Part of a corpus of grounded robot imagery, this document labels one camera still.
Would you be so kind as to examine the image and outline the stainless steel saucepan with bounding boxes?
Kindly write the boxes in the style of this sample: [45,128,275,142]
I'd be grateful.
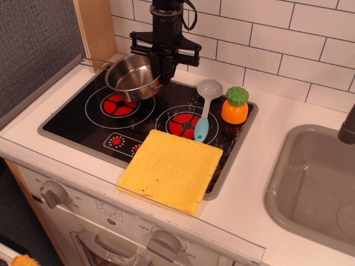
[80,54,164,102]

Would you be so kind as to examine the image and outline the wooden side post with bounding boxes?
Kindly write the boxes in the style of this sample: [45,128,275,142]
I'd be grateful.
[73,0,117,73]

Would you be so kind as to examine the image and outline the grey oven knob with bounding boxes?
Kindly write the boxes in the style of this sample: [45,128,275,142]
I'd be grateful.
[146,230,182,263]

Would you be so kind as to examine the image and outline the orange toy carrot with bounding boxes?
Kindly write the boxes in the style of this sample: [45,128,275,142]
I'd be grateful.
[221,86,249,125]

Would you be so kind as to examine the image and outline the grey faucet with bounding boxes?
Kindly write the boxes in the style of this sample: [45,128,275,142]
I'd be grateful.
[337,105,355,145]

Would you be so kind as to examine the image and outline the grey ladle blue handle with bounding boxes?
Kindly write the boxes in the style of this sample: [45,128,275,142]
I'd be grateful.
[194,79,223,142]

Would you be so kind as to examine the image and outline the grey timer knob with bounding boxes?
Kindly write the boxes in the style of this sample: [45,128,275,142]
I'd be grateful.
[40,181,68,209]

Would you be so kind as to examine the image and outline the oven door handle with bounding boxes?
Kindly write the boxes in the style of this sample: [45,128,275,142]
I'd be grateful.
[77,229,154,265]

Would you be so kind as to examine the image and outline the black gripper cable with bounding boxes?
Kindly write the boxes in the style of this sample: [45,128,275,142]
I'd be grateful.
[179,0,198,31]

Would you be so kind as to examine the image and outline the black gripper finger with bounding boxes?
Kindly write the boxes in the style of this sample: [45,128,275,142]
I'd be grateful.
[161,55,179,85]
[149,52,161,75]

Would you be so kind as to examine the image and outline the yellow cloth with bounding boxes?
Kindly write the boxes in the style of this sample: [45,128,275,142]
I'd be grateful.
[117,130,223,215]

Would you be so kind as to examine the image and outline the grey sink basin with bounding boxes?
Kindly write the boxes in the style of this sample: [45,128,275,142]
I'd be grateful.
[265,125,354,256]

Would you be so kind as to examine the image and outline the black toy stovetop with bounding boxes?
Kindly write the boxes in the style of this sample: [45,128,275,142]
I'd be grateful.
[38,71,258,200]

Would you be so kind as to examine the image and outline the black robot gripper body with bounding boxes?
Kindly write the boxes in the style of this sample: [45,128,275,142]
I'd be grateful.
[129,1,202,67]

